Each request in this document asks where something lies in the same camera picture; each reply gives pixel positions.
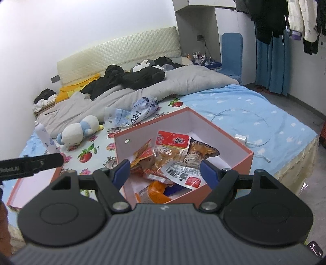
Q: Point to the black jacket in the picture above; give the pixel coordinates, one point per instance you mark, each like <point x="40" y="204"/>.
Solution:
<point x="127" y="76"/>

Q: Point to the orange snack packet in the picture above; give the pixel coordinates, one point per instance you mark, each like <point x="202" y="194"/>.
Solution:
<point x="144" y="154"/>
<point x="156" y="192"/>

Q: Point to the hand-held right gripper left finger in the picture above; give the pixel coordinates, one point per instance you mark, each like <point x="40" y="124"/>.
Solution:
<point x="122" y="173"/>

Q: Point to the blue chair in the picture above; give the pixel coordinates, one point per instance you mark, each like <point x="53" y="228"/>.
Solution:
<point x="231" y="56"/>

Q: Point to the cream padded headboard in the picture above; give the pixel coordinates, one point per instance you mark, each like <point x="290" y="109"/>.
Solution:
<point x="114" y="48"/>

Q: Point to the cream bed skirt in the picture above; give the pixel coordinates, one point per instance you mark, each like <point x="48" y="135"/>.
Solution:
<point x="293" y="163"/>

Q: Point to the floral plastic tablecloth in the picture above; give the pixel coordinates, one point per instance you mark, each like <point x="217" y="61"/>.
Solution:
<point x="101" y="142"/>

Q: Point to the small black device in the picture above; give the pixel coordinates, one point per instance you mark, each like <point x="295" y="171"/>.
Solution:
<point x="315" y="249"/>

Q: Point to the bedside table with bottles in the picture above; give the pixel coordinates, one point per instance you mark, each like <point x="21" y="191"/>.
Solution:
<point x="198" y="61"/>

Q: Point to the white blue plush penguin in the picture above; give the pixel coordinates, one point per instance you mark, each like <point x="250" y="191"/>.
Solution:
<point x="76" y="132"/>

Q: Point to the grey duvet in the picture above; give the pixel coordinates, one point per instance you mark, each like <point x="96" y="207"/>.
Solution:
<point x="178" y="81"/>

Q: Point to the cardboard box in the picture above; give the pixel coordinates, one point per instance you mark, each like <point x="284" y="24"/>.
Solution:
<point x="44" y="110"/>

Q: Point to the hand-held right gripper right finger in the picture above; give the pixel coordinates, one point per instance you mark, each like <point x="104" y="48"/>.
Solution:
<point x="208" y="173"/>

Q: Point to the salmon gift box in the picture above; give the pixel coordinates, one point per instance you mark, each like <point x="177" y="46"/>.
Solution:
<point x="234" y="168"/>

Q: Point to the person's left forearm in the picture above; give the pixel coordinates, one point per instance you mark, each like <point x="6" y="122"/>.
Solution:
<point x="4" y="229"/>

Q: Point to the grey wall panel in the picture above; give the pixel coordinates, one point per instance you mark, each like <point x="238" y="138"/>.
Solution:
<point x="55" y="79"/>

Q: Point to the hanging dark clothes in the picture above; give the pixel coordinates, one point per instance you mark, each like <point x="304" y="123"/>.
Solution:
<point x="267" y="20"/>

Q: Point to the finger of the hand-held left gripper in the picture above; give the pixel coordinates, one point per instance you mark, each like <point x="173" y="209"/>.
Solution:
<point x="48" y="161"/>

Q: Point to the pile of dark white clothes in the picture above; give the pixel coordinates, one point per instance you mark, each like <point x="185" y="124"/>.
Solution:
<point x="44" y="95"/>

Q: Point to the tan packet with red top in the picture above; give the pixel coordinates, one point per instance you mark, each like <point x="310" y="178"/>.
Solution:
<point x="173" y="140"/>

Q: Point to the dark brown glossy packet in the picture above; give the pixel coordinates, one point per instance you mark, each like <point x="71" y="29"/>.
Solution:
<point x="201" y="151"/>

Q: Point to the white cabinet unit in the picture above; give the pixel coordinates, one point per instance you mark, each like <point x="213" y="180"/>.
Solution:
<point x="193" y="20"/>

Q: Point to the blue snack packet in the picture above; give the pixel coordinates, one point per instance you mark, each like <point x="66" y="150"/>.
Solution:
<point x="174" y="189"/>

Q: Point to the yellow pillow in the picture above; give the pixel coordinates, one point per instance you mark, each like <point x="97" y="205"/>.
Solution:
<point x="68" y="93"/>

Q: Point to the salmon box lid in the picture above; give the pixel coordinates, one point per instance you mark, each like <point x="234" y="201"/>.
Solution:
<point x="30" y="186"/>

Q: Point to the white spray bottle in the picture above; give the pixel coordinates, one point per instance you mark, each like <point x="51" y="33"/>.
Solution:
<point x="45" y="139"/>

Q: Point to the white hanging jacket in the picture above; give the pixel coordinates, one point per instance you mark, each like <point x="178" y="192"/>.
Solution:
<point x="305" y="20"/>

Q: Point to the silver packet red label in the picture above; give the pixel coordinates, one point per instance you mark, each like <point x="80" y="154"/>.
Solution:
<point x="178" y="173"/>

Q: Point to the crumpled printed plastic bag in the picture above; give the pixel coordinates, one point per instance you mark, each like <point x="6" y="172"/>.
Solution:
<point x="142" y="109"/>

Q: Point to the orange crate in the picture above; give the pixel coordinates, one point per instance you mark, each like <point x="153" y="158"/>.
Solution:
<point x="323" y="136"/>

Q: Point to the blue curtain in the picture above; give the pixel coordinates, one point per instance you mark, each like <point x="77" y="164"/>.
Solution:
<point x="272" y="66"/>

